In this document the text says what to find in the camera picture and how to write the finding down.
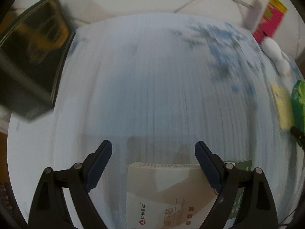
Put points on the wooden cabinet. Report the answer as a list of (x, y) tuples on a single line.
[(2, 157)]

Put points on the white plush toy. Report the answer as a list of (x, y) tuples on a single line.
[(274, 50)]

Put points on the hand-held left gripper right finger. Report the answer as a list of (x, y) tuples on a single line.
[(206, 164)]

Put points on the green printed packet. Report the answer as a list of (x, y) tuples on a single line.
[(299, 105)]

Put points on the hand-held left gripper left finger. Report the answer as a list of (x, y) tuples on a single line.
[(101, 164)]

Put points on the light blue floral tablecloth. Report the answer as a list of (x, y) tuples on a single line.
[(154, 88)]

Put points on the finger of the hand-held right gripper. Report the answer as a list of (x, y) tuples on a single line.
[(299, 136)]

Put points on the yellow flat pad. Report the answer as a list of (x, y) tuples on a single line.
[(283, 107)]

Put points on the pink and yellow box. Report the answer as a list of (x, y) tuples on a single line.
[(269, 21)]

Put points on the white box with green side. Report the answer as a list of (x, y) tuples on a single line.
[(162, 195)]

